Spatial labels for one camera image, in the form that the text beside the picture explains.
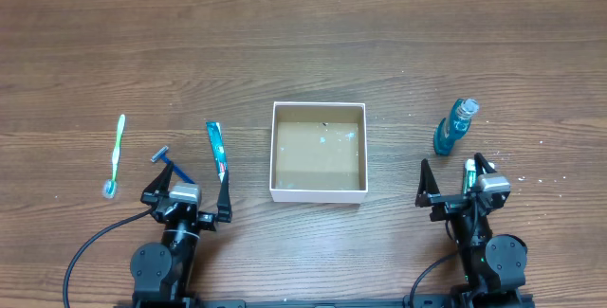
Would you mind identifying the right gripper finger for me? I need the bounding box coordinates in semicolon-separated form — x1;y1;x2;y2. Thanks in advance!
416;158;440;199
474;153;496;175

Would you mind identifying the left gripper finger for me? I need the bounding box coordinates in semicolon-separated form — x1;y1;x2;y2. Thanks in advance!
142;164;173;195
217;171;232;223

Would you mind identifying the blue razor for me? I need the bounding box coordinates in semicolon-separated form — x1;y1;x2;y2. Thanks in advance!
151;145;194;184

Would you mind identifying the blue mouthwash bottle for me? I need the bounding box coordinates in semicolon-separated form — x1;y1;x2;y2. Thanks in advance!
433;99;480;155

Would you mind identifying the green white toothbrush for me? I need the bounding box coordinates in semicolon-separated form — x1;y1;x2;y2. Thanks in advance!
103;114;126;199

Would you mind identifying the toothpaste tube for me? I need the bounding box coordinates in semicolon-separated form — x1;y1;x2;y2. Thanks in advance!
206;121;228;182

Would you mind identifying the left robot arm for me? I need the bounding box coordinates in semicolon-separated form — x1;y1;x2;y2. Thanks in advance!
130;163;232;307

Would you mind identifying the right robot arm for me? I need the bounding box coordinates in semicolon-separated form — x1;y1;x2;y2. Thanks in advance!
408;153;534;308

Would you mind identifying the white cardboard box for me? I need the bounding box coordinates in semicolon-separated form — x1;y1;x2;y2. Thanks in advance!
269;101;369;205

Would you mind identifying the right black cable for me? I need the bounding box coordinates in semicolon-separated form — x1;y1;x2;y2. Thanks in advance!
408;250;461;308

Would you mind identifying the black cable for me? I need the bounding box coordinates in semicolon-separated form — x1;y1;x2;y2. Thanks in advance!
408;250;461;308
62;207;156;308

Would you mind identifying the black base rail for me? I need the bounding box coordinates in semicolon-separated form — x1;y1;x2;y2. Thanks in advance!
200;294;463;308

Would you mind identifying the left black cable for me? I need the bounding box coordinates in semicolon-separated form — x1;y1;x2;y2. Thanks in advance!
62;207;156;308

